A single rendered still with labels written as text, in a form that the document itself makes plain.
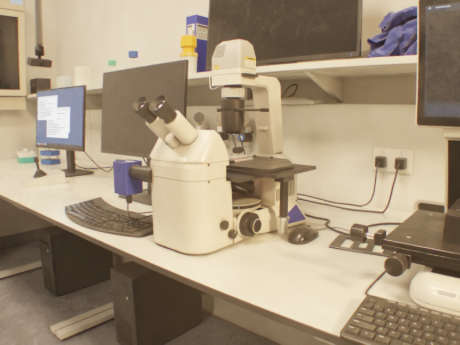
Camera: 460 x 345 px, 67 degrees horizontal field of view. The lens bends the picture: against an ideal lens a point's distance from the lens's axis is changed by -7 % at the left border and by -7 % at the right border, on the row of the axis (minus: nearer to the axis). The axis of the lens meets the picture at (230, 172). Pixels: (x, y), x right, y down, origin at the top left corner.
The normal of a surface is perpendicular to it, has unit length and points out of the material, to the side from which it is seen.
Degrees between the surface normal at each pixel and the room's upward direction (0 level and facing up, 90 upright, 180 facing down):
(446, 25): 93
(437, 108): 93
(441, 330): 5
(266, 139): 100
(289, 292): 0
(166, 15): 90
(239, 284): 0
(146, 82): 86
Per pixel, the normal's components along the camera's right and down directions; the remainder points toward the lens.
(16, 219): 0.76, 0.10
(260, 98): -0.64, 0.29
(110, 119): -0.65, 0.05
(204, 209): 0.46, 0.14
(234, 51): -0.62, -0.18
